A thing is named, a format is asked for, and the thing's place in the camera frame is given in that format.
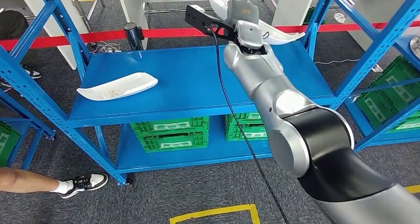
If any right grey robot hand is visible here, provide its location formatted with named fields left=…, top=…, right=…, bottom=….
left=226, top=0, right=260, bottom=29

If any white plastic part with scribble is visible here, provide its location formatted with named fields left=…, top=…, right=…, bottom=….
left=76, top=72, right=159, bottom=102

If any grey metal impeller part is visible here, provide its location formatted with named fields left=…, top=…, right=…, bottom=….
left=409, top=35, right=420, bottom=60

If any red barrier belt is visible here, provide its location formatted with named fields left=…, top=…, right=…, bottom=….
left=0, top=20, right=420, bottom=52

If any black white sneaker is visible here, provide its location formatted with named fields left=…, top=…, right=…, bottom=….
left=59, top=173, right=109, bottom=200
left=21, top=64, right=42, bottom=80

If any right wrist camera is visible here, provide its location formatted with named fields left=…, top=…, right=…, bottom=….
left=184, top=4, right=239, bottom=43

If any black camera cable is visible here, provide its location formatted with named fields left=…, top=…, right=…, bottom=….
left=205, top=24, right=290, bottom=224

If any thin white cable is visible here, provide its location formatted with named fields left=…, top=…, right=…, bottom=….
left=314, top=58, right=360, bottom=65

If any black barrier post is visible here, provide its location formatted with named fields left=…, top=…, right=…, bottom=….
left=123, top=22, right=145, bottom=52

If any white power cable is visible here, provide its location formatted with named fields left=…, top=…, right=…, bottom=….
left=89, top=41, right=121, bottom=54

